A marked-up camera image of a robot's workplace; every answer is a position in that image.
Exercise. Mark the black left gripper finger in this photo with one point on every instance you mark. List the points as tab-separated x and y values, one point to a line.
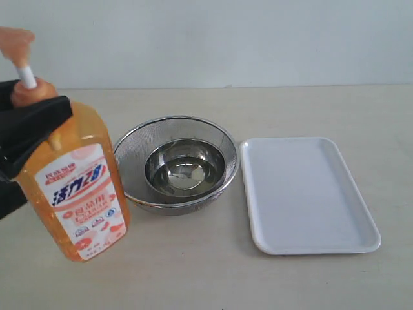
24	129
12	197

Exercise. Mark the orange dish soap pump bottle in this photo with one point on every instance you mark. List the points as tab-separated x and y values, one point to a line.
71	179

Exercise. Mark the small stainless steel bowl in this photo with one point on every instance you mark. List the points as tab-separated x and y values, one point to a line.
185	169

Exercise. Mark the steel mesh colander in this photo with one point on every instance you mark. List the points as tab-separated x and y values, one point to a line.
133	149

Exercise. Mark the white rectangular plastic tray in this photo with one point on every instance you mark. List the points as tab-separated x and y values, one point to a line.
302	199

